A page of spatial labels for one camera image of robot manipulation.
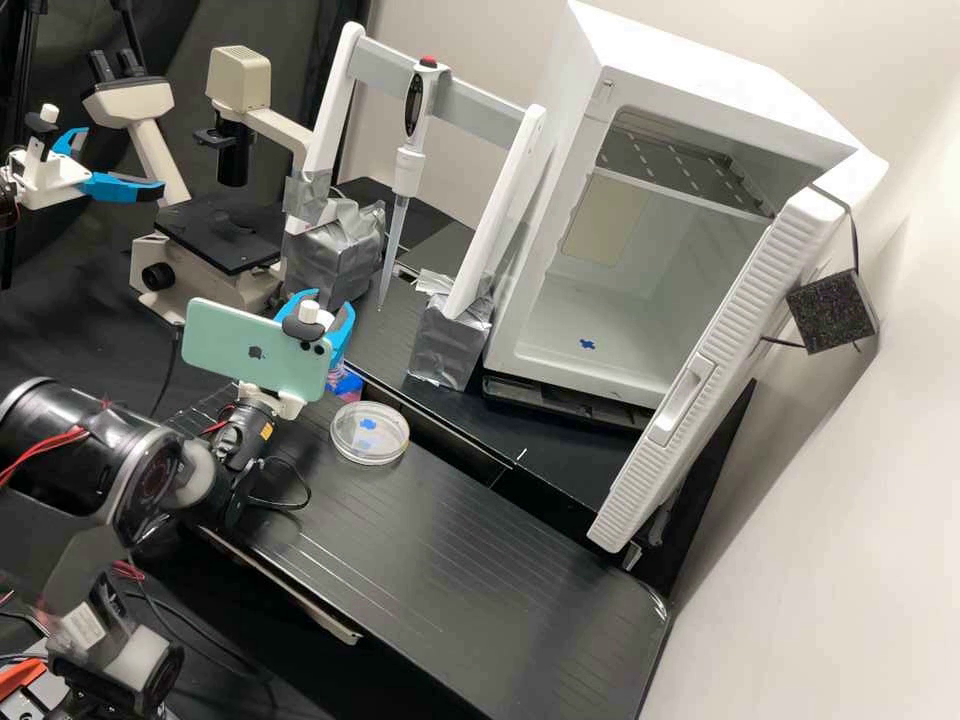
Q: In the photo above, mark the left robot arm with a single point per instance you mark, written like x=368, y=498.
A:
x=6, y=196

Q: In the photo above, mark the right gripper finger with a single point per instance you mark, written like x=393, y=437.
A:
x=287, y=303
x=347, y=330

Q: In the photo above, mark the incubator door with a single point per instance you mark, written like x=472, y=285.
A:
x=712, y=360

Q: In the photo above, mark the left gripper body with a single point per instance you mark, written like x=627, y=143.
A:
x=54, y=180

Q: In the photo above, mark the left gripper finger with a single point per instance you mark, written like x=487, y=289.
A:
x=69, y=141
x=124, y=187

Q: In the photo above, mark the right wrist camera phone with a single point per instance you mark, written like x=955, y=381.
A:
x=240, y=346

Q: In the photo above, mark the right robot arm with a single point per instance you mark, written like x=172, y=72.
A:
x=71, y=450

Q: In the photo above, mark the white incubator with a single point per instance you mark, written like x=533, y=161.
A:
x=675, y=90

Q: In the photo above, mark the cream microscope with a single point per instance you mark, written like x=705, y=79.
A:
x=206, y=247

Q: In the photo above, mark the white pipette stand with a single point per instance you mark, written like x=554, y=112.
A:
x=491, y=225

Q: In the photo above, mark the pipette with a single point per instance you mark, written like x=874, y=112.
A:
x=411, y=150

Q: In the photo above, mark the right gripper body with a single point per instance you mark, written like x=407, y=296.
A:
x=279, y=405

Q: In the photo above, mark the left phone holder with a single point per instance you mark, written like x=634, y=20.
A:
x=43, y=129

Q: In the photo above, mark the petri dish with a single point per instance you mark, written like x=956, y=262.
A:
x=370, y=433

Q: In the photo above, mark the blue bottle holder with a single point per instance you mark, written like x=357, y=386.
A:
x=348, y=385

